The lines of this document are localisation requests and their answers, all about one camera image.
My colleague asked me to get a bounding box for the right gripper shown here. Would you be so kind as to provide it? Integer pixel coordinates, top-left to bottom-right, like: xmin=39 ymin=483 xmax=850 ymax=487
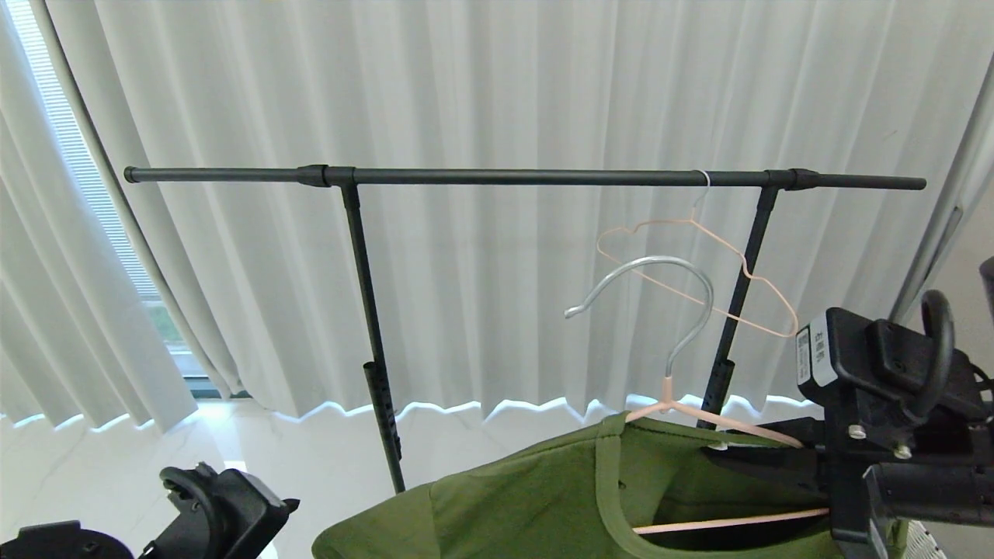
xmin=703 ymin=418 xmax=994 ymax=559

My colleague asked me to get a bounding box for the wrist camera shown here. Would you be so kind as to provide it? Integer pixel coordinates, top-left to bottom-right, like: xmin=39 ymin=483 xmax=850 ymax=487
xmin=138 ymin=464 xmax=301 ymax=559
xmin=796 ymin=308 xmax=989 ymax=460

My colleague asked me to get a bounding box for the green t-shirt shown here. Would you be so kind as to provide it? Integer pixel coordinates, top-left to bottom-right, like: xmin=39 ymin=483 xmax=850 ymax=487
xmin=312 ymin=411 xmax=909 ymax=559

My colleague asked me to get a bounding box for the black clothes rack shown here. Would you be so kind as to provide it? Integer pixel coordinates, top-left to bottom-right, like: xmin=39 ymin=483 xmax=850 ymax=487
xmin=124 ymin=165 xmax=927 ymax=495

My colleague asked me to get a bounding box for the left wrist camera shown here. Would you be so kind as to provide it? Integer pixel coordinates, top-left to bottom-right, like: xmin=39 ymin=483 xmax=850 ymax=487
xmin=138 ymin=464 xmax=301 ymax=559

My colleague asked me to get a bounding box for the window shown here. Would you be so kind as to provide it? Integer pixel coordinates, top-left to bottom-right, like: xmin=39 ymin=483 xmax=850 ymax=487
xmin=8 ymin=0 xmax=253 ymax=401

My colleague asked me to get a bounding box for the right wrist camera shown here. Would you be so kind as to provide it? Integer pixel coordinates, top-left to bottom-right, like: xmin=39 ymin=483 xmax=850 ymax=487
xmin=796 ymin=308 xmax=989 ymax=460

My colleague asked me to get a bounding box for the white laundry basket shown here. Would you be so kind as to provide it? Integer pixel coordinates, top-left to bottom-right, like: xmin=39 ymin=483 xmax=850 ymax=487
xmin=893 ymin=519 xmax=950 ymax=559

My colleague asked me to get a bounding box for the black cable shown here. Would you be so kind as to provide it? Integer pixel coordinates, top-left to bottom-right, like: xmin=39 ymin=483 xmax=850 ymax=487
xmin=901 ymin=290 xmax=956 ymax=426
xmin=159 ymin=464 xmax=226 ymax=513

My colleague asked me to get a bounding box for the pink clothes hanger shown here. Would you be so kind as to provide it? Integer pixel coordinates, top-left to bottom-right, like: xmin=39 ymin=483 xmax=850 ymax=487
xmin=596 ymin=172 xmax=799 ymax=339
xmin=565 ymin=256 xmax=830 ymax=535

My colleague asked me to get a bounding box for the white curtain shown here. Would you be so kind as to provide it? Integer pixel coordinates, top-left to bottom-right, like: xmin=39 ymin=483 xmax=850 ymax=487
xmin=31 ymin=0 xmax=994 ymax=424
xmin=0 ymin=0 xmax=199 ymax=432

